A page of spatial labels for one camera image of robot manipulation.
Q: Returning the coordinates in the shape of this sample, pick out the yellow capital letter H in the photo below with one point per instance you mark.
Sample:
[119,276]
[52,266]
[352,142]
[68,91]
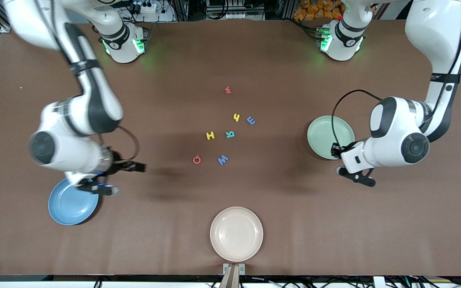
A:
[210,135]

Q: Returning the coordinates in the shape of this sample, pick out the blue plate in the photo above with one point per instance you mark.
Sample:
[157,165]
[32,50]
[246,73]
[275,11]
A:
[70,208]

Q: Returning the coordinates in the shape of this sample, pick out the green plate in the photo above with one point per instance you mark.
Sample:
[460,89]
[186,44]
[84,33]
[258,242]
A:
[322,136]

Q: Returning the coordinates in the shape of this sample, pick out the red capital letter Q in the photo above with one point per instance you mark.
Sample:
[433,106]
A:
[194,160]

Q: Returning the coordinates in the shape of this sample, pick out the beige plate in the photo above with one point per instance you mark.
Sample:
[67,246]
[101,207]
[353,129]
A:
[236,234]

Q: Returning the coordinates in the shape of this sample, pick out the blue capital letter M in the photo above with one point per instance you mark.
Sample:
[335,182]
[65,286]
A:
[222,161]

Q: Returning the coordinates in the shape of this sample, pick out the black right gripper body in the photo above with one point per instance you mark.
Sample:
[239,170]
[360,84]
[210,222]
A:
[117,164]

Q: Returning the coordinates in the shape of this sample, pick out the red lowercase letter w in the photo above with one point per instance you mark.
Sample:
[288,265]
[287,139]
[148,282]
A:
[227,90]

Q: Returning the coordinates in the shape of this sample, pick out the bag of orange items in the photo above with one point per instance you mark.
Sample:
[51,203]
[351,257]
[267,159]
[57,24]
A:
[314,10]

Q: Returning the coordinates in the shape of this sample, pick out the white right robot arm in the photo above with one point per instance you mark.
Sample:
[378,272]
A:
[60,154]

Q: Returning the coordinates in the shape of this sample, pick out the white power strip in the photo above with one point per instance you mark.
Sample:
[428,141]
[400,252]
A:
[147,8]

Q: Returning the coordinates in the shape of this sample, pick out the small white block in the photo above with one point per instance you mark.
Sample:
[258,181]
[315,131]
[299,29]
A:
[379,282]

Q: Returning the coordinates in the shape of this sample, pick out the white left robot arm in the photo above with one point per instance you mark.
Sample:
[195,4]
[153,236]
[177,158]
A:
[434,36]

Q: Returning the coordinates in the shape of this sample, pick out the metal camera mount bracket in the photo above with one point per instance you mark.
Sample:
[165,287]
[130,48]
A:
[233,276]

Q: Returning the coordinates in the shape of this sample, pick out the teal capital letter R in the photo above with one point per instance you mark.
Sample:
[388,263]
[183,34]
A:
[229,133]

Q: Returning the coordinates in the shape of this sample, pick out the blue capital letter E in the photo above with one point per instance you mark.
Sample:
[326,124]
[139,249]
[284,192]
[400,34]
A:
[251,120]

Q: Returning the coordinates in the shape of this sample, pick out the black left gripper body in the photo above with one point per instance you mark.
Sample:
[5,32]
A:
[337,149]

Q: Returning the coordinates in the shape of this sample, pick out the brown table cover sheet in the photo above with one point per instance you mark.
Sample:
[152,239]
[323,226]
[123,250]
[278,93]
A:
[374,224]

